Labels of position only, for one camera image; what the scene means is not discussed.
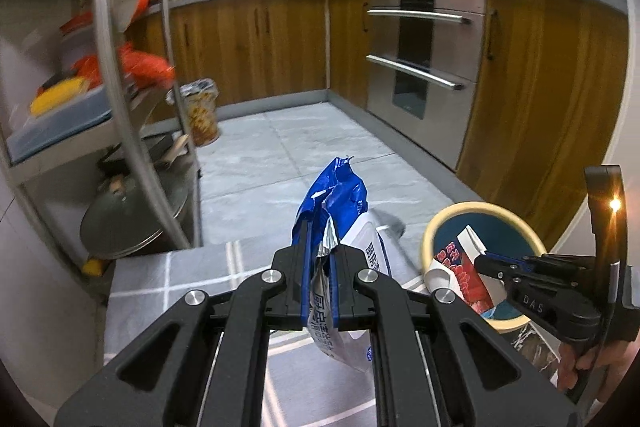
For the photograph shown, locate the metal shelf rack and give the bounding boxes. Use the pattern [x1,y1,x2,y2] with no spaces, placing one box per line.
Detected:
[0,0,203,278]

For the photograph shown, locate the wooden base cabinets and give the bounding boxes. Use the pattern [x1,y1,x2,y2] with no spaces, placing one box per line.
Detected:
[135,0,373,124]

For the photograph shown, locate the white paper towel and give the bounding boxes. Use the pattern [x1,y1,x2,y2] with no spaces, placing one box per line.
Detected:
[424,258,459,297]

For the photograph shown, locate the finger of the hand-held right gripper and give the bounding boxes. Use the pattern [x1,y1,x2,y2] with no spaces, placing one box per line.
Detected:
[472,253,523,284]
[520,254,566,274]

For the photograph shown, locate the large orange plastic bag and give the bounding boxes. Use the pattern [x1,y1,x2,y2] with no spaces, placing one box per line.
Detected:
[117,42,177,90]

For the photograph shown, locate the grey mat with white lines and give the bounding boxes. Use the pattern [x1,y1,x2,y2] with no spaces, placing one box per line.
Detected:
[102,217,566,427]

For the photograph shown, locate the patterned bin with bag liner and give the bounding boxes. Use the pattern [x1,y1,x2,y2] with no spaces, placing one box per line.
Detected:
[172,78,222,148]

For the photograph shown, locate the red and white carton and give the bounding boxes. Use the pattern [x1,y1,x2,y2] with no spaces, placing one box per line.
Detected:
[434,225,508,313]

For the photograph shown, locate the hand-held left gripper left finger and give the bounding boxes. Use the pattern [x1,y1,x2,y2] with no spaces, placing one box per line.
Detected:
[55,219,314,427]

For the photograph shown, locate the blue and white packet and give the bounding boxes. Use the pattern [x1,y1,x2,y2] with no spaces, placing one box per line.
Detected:
[291,155,388,373]

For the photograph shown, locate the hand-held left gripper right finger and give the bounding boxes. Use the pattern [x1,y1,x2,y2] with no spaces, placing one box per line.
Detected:
[329,249,579,427]

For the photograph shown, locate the stainless steel oven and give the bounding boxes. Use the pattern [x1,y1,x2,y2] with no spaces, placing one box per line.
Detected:
[365,0,488,172]

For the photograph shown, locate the yellow sponge block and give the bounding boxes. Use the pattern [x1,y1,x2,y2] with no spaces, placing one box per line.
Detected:
[30,77,89,116]

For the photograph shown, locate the black pan with wooden handle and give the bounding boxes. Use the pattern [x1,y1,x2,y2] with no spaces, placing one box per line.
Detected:
[97,132,194,178]

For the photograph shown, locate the blue tray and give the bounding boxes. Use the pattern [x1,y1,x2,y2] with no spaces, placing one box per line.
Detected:
[5,99,114,158]

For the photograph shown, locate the tall wooden cabinet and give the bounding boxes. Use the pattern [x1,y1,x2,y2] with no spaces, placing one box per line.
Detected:
[455,0,631,253]

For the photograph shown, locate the person's right hand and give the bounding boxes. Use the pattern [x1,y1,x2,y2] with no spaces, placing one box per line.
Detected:
[556,338,638,410]

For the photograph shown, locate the yellow rimmed teal waste bin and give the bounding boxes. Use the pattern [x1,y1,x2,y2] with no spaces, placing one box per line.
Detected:
[419,202,548,333]

